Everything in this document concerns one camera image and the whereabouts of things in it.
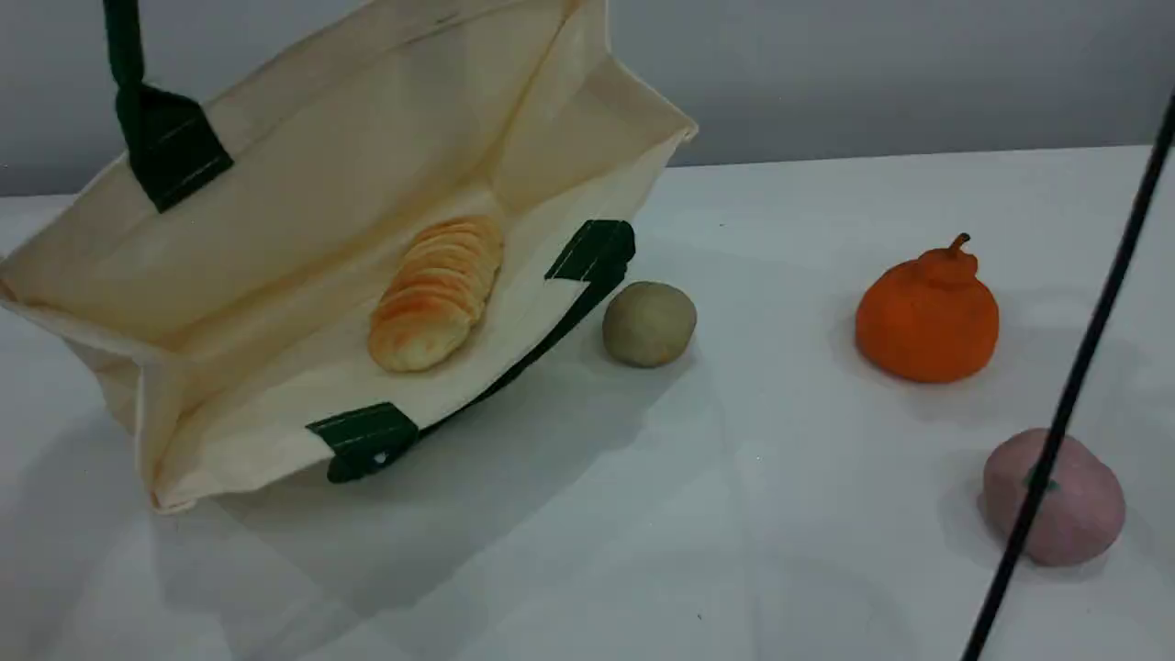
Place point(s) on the orange tangerine with stem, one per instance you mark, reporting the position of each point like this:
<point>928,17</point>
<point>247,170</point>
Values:
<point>927,321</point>

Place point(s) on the pink peach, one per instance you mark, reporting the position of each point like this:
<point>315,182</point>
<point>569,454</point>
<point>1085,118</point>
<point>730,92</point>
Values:
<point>1088,505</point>

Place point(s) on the beige round potato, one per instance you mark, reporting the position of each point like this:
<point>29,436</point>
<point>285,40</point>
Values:
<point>649,323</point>

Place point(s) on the long ridged orange bread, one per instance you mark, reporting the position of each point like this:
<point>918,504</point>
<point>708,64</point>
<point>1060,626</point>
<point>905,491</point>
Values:
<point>436,294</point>

